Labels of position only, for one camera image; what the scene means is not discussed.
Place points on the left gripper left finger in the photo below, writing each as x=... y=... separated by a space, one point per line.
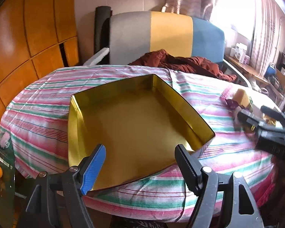
x=91 y=169

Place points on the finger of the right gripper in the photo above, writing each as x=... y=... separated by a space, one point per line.
x=250 y=120
x=274 y=115

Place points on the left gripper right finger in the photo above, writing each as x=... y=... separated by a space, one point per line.
x=190 y=169

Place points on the purple snack packet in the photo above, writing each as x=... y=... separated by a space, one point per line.
x=232 y=104

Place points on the yellow sponge wedge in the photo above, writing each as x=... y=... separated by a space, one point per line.
x=242 y=99

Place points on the wooden side table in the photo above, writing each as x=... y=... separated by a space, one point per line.
x=248 y=70

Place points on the gold metal tin box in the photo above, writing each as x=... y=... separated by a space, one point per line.
x=140 y=121

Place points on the white boxes on table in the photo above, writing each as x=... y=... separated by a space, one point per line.
x=239 y=52

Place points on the dark red jacket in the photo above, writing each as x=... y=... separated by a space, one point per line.
x=192 y=65

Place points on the black rolled mat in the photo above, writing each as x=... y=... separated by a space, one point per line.
x=101 y=28

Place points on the tricolour armchair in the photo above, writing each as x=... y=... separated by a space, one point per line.
x=132 y=34

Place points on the wooden wardrobe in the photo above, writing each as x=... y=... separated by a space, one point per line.
x=36 y=38

